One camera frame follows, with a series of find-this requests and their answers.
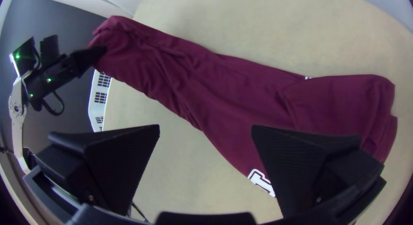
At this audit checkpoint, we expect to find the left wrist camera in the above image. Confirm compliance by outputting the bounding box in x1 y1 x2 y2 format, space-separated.
40 34 60 66

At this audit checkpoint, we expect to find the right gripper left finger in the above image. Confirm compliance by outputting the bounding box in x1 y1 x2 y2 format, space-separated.
34 124 160 216

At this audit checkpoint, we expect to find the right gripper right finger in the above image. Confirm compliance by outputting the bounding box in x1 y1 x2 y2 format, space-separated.
251 125 387 219

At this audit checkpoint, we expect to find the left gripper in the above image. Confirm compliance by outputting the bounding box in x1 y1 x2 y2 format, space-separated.
48 46 108 87

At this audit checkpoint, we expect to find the white laundry basket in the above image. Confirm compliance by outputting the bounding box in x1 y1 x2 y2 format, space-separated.
87 69 113 133

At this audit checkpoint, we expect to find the maroon t-shirt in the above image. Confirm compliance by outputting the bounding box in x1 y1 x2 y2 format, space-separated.
87 15 398 198

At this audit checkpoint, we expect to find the black cable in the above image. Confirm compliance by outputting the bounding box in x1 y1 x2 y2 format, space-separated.
40 91 65 117

